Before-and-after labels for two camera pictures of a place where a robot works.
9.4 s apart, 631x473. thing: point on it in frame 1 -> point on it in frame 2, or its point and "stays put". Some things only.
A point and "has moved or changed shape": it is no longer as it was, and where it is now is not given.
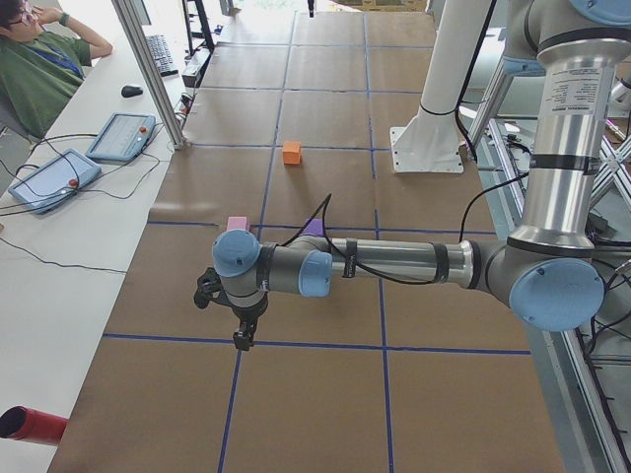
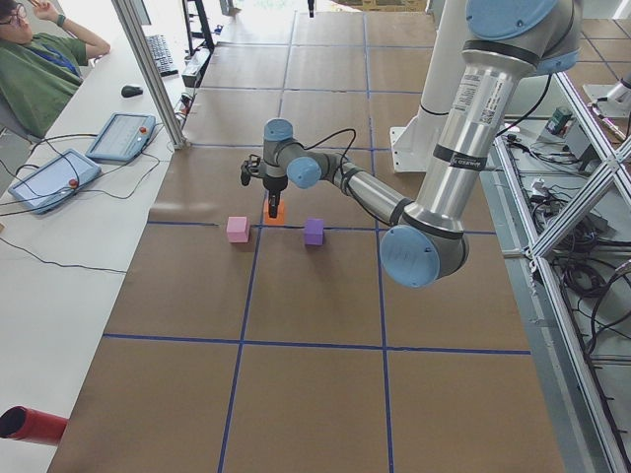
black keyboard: [162, 55] stays put
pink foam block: [237, 223] stays put
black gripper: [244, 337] -> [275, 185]
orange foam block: [292, 153] has moved or changed shape
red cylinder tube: [22, 423] stays put
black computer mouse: [130, 91] stays put
